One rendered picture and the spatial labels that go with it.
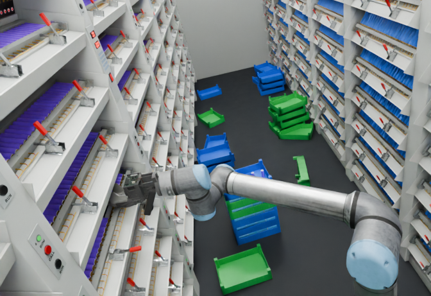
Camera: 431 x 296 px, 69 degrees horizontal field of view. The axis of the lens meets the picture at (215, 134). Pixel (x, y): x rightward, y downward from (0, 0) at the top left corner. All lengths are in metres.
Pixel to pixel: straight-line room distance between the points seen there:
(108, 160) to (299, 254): 1.39
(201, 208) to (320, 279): 1.07
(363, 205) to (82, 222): 0.78
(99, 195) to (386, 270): 0.79
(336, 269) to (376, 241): 1.15
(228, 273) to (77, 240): 1.35
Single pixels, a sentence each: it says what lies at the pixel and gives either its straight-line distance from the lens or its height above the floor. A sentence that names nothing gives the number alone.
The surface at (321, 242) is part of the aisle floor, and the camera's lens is 2.18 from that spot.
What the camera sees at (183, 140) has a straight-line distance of 2.69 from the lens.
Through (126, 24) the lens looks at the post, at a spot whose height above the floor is 1.45.
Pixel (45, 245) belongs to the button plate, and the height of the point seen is 1.28.
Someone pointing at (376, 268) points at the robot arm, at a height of 0.94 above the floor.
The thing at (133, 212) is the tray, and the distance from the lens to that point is 1.20.
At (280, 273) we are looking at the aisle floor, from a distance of 2.05.
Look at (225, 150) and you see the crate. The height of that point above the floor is 0.08.
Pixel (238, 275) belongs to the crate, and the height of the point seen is 0.00.
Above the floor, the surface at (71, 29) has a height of 1.57.
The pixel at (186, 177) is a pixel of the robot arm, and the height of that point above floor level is 1.07.
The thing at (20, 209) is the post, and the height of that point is 1.37.
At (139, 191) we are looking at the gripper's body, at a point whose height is 1.06.
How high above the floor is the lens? 1.69
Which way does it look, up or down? 30 degrees down
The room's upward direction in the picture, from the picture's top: 15 degrees counter-clockwise
